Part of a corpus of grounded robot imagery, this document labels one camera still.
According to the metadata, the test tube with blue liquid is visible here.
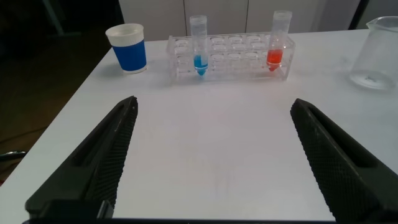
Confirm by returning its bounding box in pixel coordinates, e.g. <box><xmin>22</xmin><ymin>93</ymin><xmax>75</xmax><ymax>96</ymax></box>
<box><xmin>189</xmin><ymin>14</ymin><xmax>210</xmax><ymax>77</ymax></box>

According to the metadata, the test tube with red liquid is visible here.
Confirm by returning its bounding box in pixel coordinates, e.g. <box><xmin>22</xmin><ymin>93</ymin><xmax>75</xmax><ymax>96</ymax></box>
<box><xmin>266</xmin><ymin>9</ymin><xmax>293</xmax><ymax>72</ymax></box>

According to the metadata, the clear glass beaker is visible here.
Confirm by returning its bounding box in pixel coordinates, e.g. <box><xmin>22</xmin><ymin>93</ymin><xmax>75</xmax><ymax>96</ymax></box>
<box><xmin>348</xmin><ymin>16</ymin><xmax>398</xmax><ymax>91</ymax></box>

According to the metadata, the clear plastic test tube rack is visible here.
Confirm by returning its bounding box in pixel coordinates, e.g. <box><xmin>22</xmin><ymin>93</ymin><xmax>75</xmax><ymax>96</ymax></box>
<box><xmin>166</xmin><ymin>32</ymin><xmax>296</xmax><ymax>85</ymax></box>

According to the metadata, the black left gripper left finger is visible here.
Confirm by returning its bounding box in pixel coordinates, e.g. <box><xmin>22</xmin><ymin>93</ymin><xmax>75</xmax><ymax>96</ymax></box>
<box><xmin>24</xmin><ymin>95</ymin><xmax>139</xmax><ymax>220</ymax></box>

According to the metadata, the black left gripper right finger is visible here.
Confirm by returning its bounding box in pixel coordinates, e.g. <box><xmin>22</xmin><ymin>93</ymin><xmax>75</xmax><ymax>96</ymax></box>
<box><xmin>290</xmin><ymin>98</ymin><xmax>398</xmax><ymax>223</ymax></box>

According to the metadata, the metal chair frame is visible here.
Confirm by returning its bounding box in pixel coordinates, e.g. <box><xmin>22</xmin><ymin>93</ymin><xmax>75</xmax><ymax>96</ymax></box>
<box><xmin>0</xmin><ymin>151</ymin><xmax>27</xmax><ymax>162</ymax></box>

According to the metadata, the blue white paper cup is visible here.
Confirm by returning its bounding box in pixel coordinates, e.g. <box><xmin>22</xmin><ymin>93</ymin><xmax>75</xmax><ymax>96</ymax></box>
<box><xmin>104</xmin><ymin>23</ymin><xmax>148</xmax><ymax>75</ymax></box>

